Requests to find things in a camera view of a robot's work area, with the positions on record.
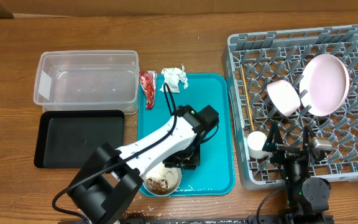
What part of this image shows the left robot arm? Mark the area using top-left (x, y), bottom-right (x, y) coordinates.
top-left (66, 105), bottom-right (219, 223)

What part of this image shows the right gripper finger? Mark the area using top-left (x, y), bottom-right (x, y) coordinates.
top-left (262, 121), bottom-right (283, 152)
top-left (303, 125), bottom-right (316, 149)

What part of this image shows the white napkin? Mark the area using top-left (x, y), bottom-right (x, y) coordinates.
top-left (160, 64), bottom-right (188, 93)

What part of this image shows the white cup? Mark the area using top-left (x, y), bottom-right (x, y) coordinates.
top-left (247, 131), bottom-right (270, 159)

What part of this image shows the teal plastic tray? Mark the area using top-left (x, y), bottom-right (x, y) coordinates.
top-left (138, 73), bottom-right (235, 197)

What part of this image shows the large pink plate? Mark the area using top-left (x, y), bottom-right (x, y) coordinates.
top-left (299, 54), bottom-right (350, 116)

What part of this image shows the grey bowl with rice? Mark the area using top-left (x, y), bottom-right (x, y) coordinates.
top-left (143, 162), bottom-right (182, 197)

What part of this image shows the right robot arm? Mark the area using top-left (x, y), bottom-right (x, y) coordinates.
top-left (262, 122), bottom-right (334, 223)

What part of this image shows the clear plastic bin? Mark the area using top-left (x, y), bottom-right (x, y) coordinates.
top-left (33, 50), bottom-right (139, 114)

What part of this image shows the grey dishwasher rack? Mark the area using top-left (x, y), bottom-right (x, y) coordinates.
top-left (223, 25), bottom-right (358, 190)

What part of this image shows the small pink bowl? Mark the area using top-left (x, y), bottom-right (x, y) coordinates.
top-left (267, 80), bottom-right (301, 116)

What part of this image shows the red foil wrapper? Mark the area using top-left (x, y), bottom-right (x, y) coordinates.
top-left (139, 70), bottom-right (157, 110)

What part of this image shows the black plastic bin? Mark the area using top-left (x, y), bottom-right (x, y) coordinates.
top-left (34, 110), bottom-right (125, 168)

